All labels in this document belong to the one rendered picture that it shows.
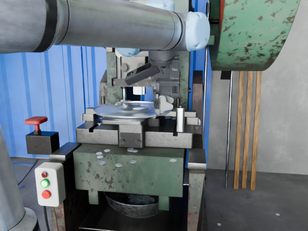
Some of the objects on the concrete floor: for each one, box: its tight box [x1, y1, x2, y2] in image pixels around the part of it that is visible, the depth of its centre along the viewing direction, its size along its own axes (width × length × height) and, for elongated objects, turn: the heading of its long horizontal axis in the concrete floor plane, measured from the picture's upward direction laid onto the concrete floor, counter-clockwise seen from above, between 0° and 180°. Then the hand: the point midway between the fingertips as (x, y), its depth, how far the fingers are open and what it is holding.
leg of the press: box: [187, 70, 208, 231], centre depth 129 cm, size 92×12×90 cm, turn 171°
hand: (157, 112), depth 89 cm, fingers closed
